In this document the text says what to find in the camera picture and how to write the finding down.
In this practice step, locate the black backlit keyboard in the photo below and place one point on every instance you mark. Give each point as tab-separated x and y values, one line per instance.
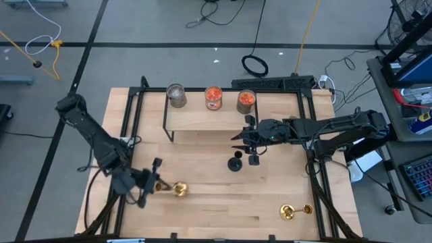
418	177

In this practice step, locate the blue yellow spray can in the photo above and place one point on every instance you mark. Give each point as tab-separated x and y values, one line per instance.
420	122

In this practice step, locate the grey side desk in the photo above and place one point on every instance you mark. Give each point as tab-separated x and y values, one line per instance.
381	101

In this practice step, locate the blue screen laptop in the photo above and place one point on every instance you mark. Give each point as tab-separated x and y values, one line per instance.
415	71

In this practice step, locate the candle jar with orange wax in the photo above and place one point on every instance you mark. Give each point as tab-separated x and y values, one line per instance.
213	96
246	100

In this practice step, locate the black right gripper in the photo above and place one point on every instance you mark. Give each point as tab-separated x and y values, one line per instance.
270	133

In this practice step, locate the black aluminium table frame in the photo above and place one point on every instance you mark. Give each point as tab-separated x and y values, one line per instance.
312	111

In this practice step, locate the white power adapter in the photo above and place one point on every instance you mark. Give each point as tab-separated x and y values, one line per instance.
324	79

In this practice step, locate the black caster wheel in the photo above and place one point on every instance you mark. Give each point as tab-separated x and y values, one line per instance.
390	210

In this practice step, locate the black power strip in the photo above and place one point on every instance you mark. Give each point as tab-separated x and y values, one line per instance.
270	82

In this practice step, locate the black metal wooden shelf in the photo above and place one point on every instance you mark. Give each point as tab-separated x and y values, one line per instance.
202	119

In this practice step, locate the gold candle stick holder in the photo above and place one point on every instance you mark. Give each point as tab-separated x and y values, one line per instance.
180	189
287	212

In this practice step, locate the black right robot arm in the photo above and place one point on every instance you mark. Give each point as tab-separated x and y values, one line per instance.
337	125

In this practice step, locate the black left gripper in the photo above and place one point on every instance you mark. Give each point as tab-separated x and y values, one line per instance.
143	182

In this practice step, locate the red hand tool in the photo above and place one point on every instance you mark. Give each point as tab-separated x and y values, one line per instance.
400	98

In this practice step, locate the black candle stick holder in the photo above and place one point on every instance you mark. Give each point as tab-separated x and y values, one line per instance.
234	164

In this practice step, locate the candle jar with grey wax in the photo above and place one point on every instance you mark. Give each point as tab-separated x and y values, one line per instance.
176	96

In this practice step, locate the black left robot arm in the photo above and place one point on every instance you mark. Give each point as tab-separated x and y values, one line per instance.
91	130

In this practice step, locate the black floor fan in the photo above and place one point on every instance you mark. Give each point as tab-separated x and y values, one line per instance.
405	20

